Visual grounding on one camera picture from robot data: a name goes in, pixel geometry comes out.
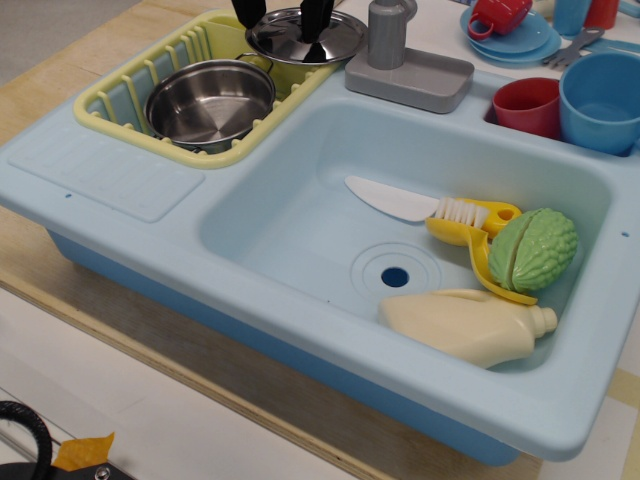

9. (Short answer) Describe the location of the red mug on plates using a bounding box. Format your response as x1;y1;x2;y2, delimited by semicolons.
467;0;532;41

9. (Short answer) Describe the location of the white toy knife yellow handle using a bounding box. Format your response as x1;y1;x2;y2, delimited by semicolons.
344;176;522;239

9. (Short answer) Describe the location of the black cable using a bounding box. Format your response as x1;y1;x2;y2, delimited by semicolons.
0;399;54;480

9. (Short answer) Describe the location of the yellow dish brush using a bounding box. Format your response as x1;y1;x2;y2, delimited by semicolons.
425;197;537;306

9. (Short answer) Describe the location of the blue tray at right edge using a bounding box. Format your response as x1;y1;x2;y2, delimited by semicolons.
584;38;640;54

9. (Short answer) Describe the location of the yellow tape piece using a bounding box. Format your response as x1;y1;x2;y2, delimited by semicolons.
52;432;115;472

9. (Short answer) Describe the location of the blue plastic cup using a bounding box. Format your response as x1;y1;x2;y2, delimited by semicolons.
559;51;639;156

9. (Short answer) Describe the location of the green toy cabbage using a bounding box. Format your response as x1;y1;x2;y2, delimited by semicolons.
488;208;579;293

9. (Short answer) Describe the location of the red plastic cup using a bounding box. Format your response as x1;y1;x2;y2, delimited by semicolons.
492;77;561;139

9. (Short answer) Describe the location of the red cup at back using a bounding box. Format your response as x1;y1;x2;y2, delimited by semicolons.
583;0;620;30

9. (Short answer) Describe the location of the blue plate stack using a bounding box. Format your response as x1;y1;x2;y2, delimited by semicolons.
459;7;562;66

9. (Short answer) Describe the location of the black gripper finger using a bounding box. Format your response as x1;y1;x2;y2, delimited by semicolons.
300;0;334;42
232;0;266;28

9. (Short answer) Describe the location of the blue cup at back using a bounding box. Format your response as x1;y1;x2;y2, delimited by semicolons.
552;0;591;37

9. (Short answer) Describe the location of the light blue toy sink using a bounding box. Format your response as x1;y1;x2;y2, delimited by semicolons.
1;71;639;466

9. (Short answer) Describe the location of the stainless steel pot lid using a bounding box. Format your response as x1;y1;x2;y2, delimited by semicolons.
245;7;367;66

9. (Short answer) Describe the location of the grey toy fork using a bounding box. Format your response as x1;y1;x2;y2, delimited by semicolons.
542;27;605;68

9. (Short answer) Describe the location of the cream toy detergent bottle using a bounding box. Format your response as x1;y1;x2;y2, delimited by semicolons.
378;289;558;368

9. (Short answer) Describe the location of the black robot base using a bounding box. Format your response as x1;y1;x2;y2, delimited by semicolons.
1;462;133;480

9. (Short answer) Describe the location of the grey toy faucet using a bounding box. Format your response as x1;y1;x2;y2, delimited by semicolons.
345;1;475;114

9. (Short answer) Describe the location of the yellow dish rack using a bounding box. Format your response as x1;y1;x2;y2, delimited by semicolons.
73;9;337;169

